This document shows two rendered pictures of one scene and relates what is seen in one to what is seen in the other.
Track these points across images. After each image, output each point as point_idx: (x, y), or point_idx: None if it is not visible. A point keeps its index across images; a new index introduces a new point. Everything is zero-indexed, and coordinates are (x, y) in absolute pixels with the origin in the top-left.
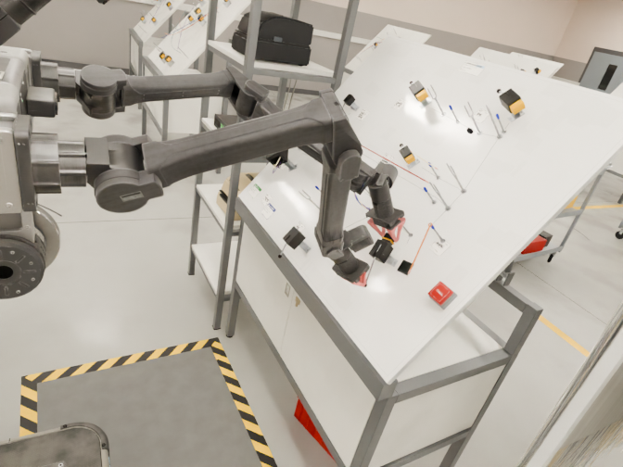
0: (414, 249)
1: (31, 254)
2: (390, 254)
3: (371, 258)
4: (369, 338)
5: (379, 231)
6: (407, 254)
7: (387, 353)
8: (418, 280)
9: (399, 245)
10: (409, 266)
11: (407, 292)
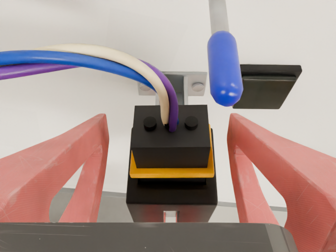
0: (282, 3)
1: None
2: (148, 62)
3: (74, 98)
4: (228, 192)
5: (97, 193)
6: (243, 37)
7: (280, 195)
8: (335, 100)
9: (161, 10)
10: (287, 90)
11: (296, 131)
